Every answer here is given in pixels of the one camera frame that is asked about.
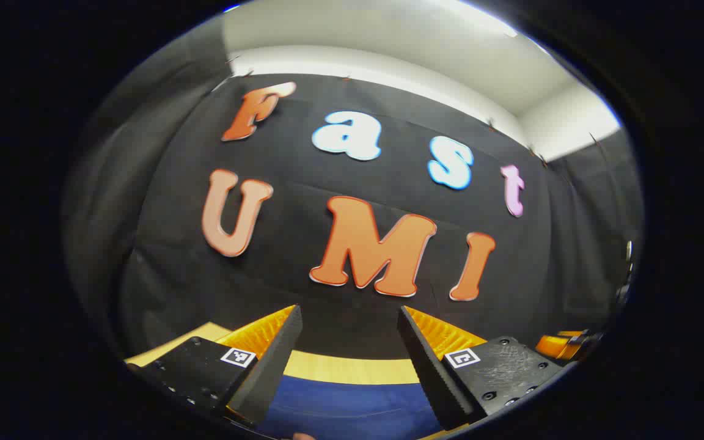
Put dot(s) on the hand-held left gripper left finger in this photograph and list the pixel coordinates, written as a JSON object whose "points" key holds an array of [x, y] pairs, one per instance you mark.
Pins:
{"points": [[269, 366]]}

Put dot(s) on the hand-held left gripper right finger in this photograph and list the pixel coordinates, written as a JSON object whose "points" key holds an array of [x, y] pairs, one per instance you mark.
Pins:
{"points": [[428, 366]]}

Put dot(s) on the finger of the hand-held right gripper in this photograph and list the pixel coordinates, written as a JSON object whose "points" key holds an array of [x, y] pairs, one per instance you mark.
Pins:
{"points": [[557, 346]]}

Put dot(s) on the blue denim jeans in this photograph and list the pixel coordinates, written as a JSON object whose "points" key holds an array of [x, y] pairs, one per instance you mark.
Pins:
{"points": [[352, 409]]}

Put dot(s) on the black backdrop cloth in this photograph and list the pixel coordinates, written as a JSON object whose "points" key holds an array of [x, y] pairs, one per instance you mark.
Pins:
{"points": [[303, 220]]}

